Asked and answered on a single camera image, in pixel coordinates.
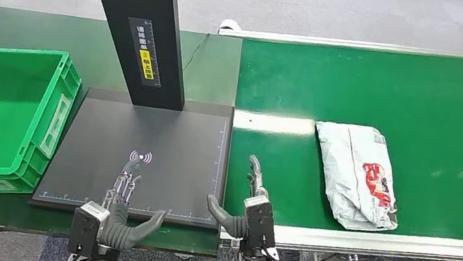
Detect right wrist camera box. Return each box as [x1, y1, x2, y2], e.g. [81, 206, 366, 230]
[237, 193, 283, 253]

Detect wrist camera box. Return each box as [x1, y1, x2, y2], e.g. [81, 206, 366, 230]
[66, 199, 112, 260]
[237, 193, 283, 253]

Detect thick aluminium conveyor side rail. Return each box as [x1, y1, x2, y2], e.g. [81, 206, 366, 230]
[218, 201, 463, 261]

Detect black yellow column label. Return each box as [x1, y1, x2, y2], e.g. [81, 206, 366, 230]
[118, 16, 171, 90]

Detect black scanner base plate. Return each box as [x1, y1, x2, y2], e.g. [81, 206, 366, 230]
[28, 78, 238, 234]

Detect thin aluminium conveyor side rail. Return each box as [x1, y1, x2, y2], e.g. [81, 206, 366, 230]
[217, 10, 463, 73]

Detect white poly mailer package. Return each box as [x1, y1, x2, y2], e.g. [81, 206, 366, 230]
[301, 118, 412, 238]

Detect green conveyor belt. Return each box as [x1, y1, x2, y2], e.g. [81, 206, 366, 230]
[216, 20, 463, 253]

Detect dark green table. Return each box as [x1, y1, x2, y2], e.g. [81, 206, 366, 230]
[0, 3, 251, 261]

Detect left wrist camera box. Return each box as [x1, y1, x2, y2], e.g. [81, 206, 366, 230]
[66, 199, 112, 260]

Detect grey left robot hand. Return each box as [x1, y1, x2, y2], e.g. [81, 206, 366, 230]
[96, 150, 175, 257]

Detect thin black table cable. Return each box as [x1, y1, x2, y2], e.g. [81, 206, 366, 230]
[182, 31, 211, 75]

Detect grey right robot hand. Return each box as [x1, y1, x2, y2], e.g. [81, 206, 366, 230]
[201, 149, 276, 244]

